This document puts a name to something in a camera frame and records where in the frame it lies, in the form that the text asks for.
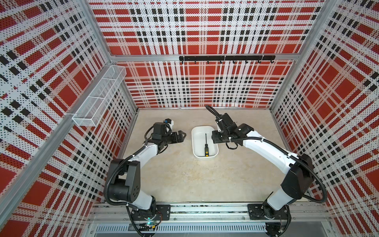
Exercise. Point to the black yellow screwdriver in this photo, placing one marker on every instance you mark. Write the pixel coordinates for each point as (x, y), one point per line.
(206, 148)

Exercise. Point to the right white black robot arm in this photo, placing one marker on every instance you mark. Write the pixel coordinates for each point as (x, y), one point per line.
(298, 170)

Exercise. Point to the white rectangular plastic bin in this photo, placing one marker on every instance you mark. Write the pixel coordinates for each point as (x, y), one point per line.
(198, 142)

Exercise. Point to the aluminium front mounting rail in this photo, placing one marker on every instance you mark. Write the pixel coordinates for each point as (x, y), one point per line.
(212, 217)

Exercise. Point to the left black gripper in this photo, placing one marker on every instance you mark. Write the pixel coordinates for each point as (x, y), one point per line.
(180, 138)

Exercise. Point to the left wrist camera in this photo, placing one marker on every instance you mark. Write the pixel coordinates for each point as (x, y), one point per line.
(163, 128)

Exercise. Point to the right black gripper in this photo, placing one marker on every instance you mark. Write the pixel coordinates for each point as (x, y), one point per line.
(215, 137)

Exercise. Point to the black wall hook rail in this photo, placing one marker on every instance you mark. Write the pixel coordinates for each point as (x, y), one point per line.
(232, 58)

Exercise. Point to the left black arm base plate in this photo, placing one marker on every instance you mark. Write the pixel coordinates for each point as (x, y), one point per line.
(161, 212)

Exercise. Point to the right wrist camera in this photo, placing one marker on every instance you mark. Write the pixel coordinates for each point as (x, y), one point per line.
(225, 123)

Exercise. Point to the clear wire mesh wall basket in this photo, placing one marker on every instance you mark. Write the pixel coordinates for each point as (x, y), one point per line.
(94, 106)

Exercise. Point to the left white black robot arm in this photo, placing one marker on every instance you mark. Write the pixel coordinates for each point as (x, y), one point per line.
(123, 182)

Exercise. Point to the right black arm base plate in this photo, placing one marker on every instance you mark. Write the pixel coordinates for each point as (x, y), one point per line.
(262, 211)

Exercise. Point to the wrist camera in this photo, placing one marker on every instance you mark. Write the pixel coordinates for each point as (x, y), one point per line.
(163, 128)
(225, 123)

